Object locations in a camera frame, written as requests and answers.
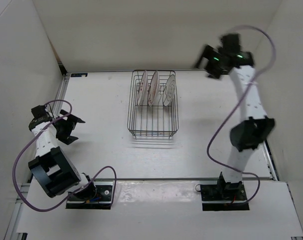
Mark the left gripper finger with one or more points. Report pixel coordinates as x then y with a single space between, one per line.
68 139
72 118

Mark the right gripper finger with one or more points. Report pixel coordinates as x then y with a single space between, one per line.
209 54
214 74

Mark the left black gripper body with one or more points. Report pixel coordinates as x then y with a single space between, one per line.
64 128

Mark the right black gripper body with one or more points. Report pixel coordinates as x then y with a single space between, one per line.
214 60

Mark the green rimmed white plate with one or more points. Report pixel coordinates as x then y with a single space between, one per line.
169 90

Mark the wire dish rack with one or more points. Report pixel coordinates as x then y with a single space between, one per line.
156 121

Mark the red patterned plate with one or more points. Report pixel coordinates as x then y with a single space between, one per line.
143 86
153 88

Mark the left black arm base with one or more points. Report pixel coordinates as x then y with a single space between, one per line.
98 199

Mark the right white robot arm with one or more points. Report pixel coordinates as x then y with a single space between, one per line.
254 124

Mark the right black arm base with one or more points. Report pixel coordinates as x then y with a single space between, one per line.
214 201

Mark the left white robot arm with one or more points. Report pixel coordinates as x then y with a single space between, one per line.
49 155

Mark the left blue table label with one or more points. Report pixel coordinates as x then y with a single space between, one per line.
79 75

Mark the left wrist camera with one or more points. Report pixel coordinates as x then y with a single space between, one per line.
39 111

